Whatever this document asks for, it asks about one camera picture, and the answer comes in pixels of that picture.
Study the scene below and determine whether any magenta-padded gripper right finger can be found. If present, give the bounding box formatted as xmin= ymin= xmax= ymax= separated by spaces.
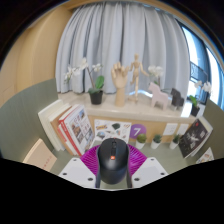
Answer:
xmin=125 ymin=144 xmax=169 ymax=189

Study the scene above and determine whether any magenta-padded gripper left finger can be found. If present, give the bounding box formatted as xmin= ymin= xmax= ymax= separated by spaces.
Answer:
xmin=57 ymin=145 xmax=102 ymax=190

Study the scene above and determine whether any black computer mouse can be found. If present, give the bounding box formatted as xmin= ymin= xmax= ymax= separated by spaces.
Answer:
xmin=96 ymin=137 xmax=130 ymax=185

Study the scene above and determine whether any small plant in white pot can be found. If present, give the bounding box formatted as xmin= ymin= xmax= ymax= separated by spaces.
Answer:
xmin=134 ymin=133 xmax=148 ymax=150
xmin=150 ymin=133 xmax=163 ymax=150
xmin=169 ymin=134 xmax=182 ymax=150

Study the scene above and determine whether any red spine book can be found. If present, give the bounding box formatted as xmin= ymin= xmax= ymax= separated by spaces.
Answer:
xmin=57 ymin=119 xmax=83 ymax=158

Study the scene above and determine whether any purple round number sticker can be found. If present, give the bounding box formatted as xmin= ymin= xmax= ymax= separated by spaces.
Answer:
xmin=129 ymin=123 xmax=148 ymax=140

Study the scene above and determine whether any beige book with red text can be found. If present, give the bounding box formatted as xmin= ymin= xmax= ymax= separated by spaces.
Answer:
xmin=22 ymin=138 xmax=58 ymax=173

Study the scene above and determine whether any picture cover book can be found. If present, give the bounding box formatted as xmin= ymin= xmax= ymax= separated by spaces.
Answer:
xmin=59 ymin=104 xmax=96 ymax=157

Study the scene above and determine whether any white sticker sheet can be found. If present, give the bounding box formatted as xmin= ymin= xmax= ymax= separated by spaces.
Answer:
xmin=92 ymin=119 xmax=133 ymax=144

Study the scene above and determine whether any black cover book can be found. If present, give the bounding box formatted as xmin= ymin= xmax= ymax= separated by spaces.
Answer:
xmin=178 ymin=118 xmax=210 ymax=159

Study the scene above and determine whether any thick white book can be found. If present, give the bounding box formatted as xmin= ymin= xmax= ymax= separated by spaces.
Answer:
xmin=37 ymin=98 xmax=66 ymax=152

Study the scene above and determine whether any thin white book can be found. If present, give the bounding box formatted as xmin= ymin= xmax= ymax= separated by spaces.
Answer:
xmin=48 ymin=103 xmax=73 ymax=151

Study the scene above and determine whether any colourful food sticker sheet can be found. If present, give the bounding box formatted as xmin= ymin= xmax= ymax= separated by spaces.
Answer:
xmin=195 ymin=146 xmax=215 ymax=164

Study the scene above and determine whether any pink wooden horse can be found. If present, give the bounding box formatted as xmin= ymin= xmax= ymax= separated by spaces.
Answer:
xmin=147 ymin=81 xmax=170 ymax=111

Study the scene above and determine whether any white orchid in black pot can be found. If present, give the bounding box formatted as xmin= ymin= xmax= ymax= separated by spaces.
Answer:
xmin=187 ymin=80 xmax=213 ymax=118
xmin=63 ymin=57 xmax=105 ymax=106

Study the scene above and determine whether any black wooden horse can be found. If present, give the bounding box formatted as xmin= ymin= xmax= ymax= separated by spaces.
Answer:
xmin=170 ymin=87 xmax=185 ymax=108

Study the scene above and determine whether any wooden hand model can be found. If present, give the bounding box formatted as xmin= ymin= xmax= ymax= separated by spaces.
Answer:
xmin=110 ymin=61 xmax=130 ymax=108

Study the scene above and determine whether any white orchid behind horse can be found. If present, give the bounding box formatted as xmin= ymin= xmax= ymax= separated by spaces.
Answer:
xmin=147 ymin=65 xmax=165 ymax=87

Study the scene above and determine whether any wooden artist mannequin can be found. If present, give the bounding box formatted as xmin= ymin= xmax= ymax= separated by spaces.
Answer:
xmin=127 ymin=53 xmax=150 ymax=103

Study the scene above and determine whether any window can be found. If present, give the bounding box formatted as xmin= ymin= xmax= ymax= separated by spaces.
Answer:
xmin=178 ymin=23 xmax=224 ymax=111

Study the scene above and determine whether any light grey curtain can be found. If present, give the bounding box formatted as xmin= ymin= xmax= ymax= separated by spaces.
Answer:
xmin=54 ymin=1 xmax=191 ymax=101

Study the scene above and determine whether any white wall socket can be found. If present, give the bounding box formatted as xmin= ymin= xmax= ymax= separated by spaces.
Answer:
xmin=176 ymin=123 xmax=190 ymax=136
xmin=163 ymin=122 xmax=179 ymax=136

